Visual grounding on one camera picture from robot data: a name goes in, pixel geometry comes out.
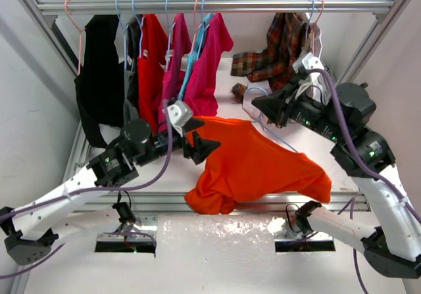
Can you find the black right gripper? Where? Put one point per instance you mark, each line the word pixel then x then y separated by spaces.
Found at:
pixel 273 106

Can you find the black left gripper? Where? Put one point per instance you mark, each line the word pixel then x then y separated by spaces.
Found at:
pixel 187 142

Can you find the orange t shirt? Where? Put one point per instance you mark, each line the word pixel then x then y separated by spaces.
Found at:
pixel 248 166

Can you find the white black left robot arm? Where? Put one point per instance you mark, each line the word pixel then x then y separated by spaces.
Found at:
pixel 36 229

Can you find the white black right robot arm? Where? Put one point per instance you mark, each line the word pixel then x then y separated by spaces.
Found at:
pixel 392 247

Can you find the magenta hanging shirt right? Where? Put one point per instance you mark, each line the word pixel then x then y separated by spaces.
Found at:
pixel 199 91

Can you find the magenta hanging shirt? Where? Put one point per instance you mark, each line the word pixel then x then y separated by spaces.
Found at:
pixel 174 76
pixel 199 91

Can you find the magenta hanging shirt left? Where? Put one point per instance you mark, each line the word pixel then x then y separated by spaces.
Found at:
pixel 174 76

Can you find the plaid flannel shirt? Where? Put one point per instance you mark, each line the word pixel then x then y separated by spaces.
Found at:
pixel 286 41

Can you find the red hanging t shirt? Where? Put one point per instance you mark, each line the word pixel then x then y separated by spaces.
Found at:
pixel 150 70

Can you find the blue hanger right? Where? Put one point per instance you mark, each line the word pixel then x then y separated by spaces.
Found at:
pixel 309 18

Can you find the teal hanging garment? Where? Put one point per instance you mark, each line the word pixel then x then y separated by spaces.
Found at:
pixel 192 57

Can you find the black hanging garment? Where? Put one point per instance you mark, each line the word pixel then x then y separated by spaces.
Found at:
pixel 100 84

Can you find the grey hanging garment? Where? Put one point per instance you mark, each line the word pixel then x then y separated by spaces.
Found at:
pixel 131 38

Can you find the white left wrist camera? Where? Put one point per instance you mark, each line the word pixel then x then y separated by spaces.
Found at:
pixel 179 114

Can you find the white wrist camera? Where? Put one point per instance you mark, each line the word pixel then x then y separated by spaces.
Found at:
pixel 179 114
pixel 311 85

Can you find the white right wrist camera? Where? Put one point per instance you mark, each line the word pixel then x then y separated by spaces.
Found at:
pixel 311 85

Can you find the aluminium frame front rail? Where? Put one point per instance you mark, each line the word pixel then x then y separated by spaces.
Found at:
pixel 160 203

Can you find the aluminium hanging rail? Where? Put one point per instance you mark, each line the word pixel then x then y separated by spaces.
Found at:
pixel 237 6

